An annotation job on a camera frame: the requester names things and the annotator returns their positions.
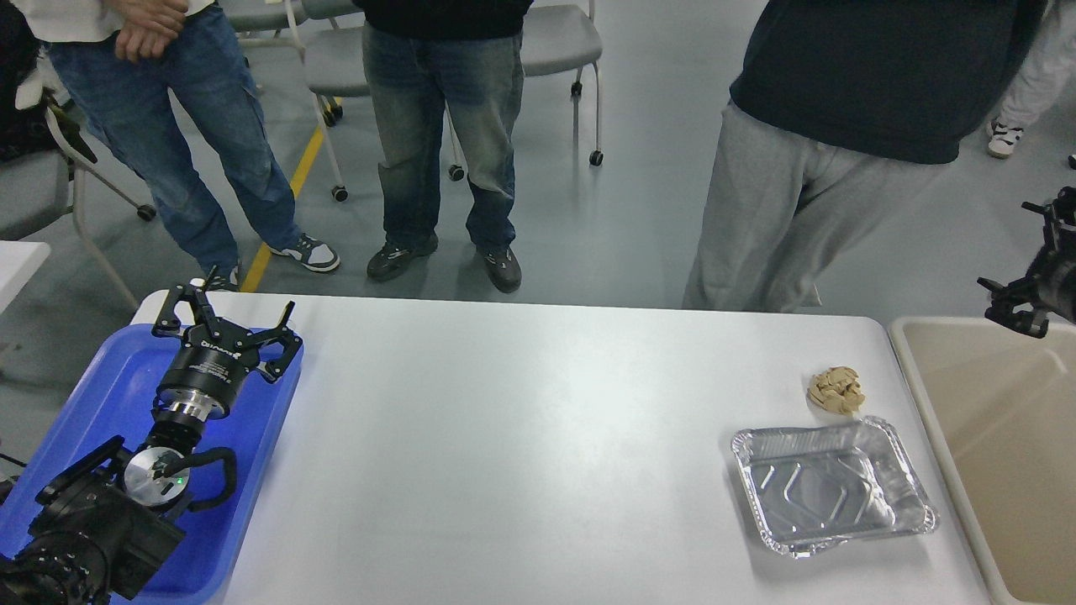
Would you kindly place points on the grey chair behind jeans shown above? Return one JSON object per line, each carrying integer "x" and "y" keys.
{"x": 331, "y": 55}

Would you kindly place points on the person in white trousers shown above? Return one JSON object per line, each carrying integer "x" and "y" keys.
{"x": 1039, "y": 82}

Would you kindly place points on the white side table corner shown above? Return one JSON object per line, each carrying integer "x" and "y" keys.
{"x": 19, "y": 261}

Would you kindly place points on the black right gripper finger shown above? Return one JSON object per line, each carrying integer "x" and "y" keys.
{"x": 1016, "y": 306}
{"x": 1059, "y": 220}

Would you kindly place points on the beige plastic bin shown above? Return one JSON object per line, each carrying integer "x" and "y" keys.
{"x": 999, "y": 409}

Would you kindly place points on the blue plastic tray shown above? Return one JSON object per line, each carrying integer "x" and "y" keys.
{"x": 114, "y": 397}

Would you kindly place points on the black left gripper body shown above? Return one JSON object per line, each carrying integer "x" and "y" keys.
{"x": 206, "y": 376}

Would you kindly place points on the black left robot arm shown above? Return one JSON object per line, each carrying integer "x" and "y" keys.
{"x": 143, "y": 489}

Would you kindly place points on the person in blue jeans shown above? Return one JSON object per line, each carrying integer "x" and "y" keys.
{"x": 124, "y": 64}

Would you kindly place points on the grey chair middle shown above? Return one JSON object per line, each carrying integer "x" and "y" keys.
{"x": 561, "y": 38}

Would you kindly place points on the silver aluminium foil tray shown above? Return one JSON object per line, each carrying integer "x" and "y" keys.
{"x": 812, "y": 489}

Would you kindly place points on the grey chair left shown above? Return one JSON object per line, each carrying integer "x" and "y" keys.
{"x": 42, "y": 187}

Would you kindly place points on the person in grey sweatpants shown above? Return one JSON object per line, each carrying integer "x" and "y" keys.
{"x": 842, "y": 113}

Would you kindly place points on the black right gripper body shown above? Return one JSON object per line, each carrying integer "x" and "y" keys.
{"x": 1053, "y": 282}

